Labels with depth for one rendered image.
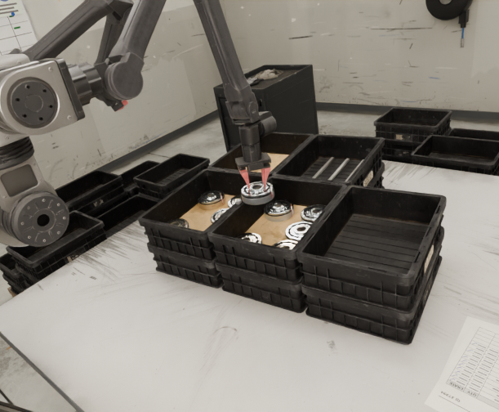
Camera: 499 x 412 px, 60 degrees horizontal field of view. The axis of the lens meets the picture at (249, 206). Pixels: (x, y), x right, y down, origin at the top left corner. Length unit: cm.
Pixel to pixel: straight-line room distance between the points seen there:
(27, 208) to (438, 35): 389
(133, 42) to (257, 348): 83
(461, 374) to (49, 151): 384
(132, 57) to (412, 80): 386
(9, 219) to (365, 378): 95
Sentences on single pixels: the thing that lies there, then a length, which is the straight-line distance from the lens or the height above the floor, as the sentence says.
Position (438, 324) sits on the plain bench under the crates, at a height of 70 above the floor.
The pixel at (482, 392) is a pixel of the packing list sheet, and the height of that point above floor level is 70.
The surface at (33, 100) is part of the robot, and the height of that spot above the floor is 145.
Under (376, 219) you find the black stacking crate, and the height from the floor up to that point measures 83.
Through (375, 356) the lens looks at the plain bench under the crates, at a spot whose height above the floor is 70.
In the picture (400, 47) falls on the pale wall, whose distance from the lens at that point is 461.
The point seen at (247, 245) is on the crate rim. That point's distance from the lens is 122.
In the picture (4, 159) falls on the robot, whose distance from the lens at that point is 114.
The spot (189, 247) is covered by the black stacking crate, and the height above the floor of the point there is 85.
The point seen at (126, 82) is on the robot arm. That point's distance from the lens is 99.
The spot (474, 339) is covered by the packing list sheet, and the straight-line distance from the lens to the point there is 126.
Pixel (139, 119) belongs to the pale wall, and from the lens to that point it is 483.
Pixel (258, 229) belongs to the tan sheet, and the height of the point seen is 83.
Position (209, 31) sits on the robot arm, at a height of 147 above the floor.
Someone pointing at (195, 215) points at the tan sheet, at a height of 83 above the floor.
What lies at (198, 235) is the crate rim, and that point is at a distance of 132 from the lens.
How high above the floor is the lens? 160
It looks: 29 degrees down
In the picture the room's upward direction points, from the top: 11 degrees counter-clockwise
